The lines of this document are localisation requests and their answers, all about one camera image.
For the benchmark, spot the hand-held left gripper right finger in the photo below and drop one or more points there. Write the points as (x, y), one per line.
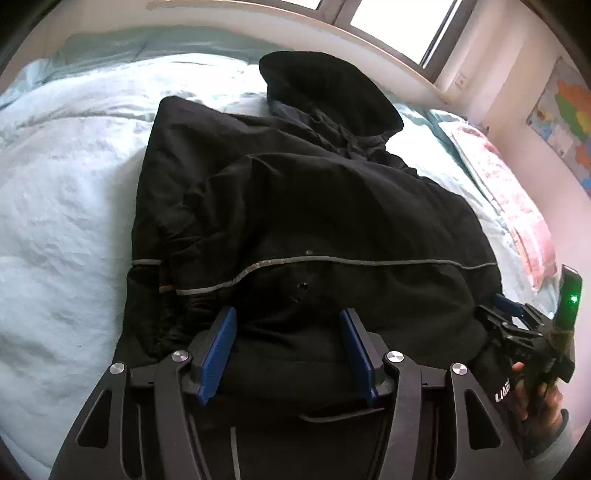
(358, 355)

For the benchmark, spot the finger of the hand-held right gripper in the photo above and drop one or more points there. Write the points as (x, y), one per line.
(491, 318)
(508, 304)

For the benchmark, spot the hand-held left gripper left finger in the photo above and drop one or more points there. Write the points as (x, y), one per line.
(220, 353)

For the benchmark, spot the black hooded jacket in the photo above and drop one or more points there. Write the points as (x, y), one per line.
(300, 207)

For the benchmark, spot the person's right forearm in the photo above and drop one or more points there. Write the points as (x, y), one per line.
(549, 452)

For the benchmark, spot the person's right hand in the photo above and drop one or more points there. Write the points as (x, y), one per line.
(519, 387)

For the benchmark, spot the pink patterned pillow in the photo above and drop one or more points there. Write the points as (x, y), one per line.
(498, 175)

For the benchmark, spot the light blue quilt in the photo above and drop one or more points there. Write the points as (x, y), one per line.
(69, 184)

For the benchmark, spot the dark framed window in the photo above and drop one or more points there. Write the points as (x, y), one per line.
(392, 23)

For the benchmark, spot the colourful wall map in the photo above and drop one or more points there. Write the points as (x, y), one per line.
(568, 115)

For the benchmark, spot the white wall socket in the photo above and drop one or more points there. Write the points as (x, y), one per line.
(461, 81)

